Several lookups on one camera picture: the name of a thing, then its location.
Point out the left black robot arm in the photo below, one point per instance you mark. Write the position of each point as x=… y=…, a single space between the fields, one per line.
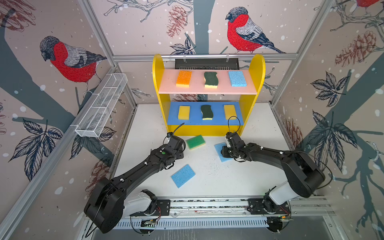
x=106 y=204

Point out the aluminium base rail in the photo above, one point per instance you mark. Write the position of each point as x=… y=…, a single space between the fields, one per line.
x=238 y=207

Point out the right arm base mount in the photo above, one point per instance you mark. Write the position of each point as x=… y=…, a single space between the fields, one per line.
x=264 y=206

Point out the black vent grille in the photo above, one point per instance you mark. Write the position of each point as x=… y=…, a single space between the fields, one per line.
x=207 y=64

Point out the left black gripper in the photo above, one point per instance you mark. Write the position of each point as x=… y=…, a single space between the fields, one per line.
x=181 y=152

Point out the blue sponge front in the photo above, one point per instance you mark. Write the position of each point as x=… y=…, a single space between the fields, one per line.
x=183 y=175

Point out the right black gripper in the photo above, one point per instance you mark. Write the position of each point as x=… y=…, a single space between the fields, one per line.
x=223 y=152

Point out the green topped yellow sponge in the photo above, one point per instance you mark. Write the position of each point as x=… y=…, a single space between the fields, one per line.
x=195 y=142

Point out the orange topped yellow sponge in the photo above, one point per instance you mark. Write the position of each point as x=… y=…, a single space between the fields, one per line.
x=184 y=79

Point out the white wire mesh basket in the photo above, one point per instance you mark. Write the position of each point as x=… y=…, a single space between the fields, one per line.
x=99 y=112

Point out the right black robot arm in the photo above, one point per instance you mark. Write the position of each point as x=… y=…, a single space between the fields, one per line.
x=304 y=177

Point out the dark green scrub sponge front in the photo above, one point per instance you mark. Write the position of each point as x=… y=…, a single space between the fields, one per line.
x=211 y=80

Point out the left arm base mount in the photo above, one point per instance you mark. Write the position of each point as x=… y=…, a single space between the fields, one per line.
x=147 y=204

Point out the dark green scrub sponge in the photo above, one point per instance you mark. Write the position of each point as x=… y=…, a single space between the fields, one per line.
x=207 y=113
x=211 y=80

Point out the yellow shelf with coloured boards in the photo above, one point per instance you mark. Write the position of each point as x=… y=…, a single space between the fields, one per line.
x=165 y=86

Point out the blue sponge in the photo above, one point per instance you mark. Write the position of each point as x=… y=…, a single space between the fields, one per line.
x=219 y=148
x=237 y=79
x=183 y=175

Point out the yellow sponge front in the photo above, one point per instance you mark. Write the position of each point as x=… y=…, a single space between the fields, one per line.
x=230 y=111

